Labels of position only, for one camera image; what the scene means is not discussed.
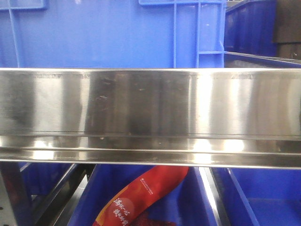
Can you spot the blue bin lower middle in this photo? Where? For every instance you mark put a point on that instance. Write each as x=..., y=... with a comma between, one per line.
x=186, y=205

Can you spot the blue bin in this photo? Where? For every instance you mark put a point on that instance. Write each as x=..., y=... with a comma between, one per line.
x=260, y=197
x=186, y=205
x=40, y=178
x=248, y=39

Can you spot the red snack bag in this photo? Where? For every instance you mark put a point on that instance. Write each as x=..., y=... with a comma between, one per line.
x=140, y=194

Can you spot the blue bin lower left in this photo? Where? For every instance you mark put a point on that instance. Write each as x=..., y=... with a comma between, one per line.
x=40, y=178

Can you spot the blue bin upper right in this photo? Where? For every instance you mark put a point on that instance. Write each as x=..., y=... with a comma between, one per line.
x=248, y=39

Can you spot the stainless steel shelf rail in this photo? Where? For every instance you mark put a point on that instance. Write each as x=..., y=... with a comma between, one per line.
x=228, y=117

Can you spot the blue bin lower right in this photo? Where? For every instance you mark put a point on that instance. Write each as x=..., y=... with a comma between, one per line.
x=260, y=197

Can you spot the steel shelf upright post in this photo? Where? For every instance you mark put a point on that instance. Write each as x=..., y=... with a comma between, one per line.
x=15, y=209

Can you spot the large blue bin upper shelf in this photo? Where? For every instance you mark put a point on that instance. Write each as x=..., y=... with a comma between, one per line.
x=112, y=33

